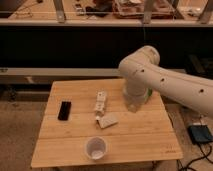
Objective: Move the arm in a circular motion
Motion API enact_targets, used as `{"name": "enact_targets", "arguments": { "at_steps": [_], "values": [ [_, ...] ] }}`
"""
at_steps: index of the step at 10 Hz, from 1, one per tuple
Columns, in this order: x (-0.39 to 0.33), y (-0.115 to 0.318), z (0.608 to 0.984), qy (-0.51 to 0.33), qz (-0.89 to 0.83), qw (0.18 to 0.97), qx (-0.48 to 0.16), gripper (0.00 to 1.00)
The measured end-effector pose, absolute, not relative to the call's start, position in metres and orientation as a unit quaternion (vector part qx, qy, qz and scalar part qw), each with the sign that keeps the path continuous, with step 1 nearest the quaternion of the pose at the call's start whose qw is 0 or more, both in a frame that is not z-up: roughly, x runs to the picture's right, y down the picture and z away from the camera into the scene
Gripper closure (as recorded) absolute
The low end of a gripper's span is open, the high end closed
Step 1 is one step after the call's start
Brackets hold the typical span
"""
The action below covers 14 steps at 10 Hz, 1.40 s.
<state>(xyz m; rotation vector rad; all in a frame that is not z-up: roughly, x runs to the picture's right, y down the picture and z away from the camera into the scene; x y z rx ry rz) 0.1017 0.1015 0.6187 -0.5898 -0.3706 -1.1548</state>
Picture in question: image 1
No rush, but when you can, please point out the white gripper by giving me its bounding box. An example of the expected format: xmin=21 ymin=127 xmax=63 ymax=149
xmin=123 ymin=89 xmax=147 ymax=113

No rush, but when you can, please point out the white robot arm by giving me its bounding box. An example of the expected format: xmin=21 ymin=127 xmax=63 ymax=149
xmin=118 ymin=46 xmax=213 ymax=118

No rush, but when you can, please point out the green object behind arm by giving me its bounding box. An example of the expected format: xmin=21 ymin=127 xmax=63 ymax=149
xmin=147 ymin=89 xmax=153 ymax=97

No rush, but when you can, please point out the white block toy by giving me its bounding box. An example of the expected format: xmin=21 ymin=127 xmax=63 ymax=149
xmin=94 ymin=91 xmax=107 ymax=116

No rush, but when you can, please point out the white flat box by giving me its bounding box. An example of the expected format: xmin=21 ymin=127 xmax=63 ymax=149
xmin=96 ymin=114 xmax=118 ymax=129

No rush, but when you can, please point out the wooden table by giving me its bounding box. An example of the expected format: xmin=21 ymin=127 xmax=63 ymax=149
xmin=31 ymin=79 xmax=183 ymax=168

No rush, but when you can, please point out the white plastic cup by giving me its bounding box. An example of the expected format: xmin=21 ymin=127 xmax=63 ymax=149
xmin=85 ymin=137 xmax=107 ymax=160

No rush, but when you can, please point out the black rectangular phone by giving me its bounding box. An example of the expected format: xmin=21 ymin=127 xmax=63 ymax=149
xmin=58 ymin=101 xmax=71 ymax=121

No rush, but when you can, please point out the black power adapter box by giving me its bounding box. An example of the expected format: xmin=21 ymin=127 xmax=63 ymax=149
xmin=187 ymin=125 xmax=213 ymax=144

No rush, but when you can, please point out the long workbench shelf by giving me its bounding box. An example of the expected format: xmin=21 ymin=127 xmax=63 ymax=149
xmin=0 ymin=0 xmax=213 ymax=27

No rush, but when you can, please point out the black floor cable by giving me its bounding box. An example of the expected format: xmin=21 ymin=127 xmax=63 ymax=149
xmin=176 ymin=141 xmax=213 ymax=171

